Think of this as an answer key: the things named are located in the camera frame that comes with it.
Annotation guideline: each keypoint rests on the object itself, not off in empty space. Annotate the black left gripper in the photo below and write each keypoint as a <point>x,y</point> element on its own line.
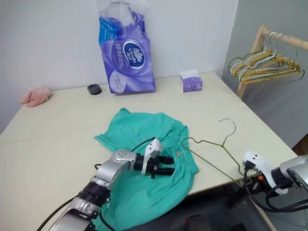
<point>154,166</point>

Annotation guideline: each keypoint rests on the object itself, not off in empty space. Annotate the pink fluffy cloth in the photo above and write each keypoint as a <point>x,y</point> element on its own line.
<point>36,96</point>

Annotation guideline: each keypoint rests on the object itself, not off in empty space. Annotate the purple tissue roll pack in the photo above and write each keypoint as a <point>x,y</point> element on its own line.
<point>127,60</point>

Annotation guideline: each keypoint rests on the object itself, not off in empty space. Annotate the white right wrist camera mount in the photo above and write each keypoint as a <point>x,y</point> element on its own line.
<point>255,158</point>

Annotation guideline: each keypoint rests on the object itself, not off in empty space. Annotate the teal green shorts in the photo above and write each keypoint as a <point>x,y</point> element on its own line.
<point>149,192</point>

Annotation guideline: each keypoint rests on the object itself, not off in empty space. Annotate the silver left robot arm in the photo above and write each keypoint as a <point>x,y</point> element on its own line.
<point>113,168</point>

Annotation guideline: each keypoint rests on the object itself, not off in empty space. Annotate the purple tissue box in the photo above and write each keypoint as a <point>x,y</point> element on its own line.
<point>191,83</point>

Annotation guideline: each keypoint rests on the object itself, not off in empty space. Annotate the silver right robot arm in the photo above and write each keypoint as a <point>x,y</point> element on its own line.
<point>296,168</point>

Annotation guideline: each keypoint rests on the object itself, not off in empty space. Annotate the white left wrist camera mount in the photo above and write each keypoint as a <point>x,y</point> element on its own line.
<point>154,146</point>

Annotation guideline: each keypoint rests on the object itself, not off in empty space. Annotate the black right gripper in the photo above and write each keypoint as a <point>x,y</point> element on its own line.
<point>257,186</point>

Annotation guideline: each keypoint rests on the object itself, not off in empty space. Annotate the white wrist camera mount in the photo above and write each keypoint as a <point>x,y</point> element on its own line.
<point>154,146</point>
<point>255,158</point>

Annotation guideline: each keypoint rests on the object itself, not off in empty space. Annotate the wooden clothes rack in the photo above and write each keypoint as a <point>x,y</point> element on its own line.
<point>243,84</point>

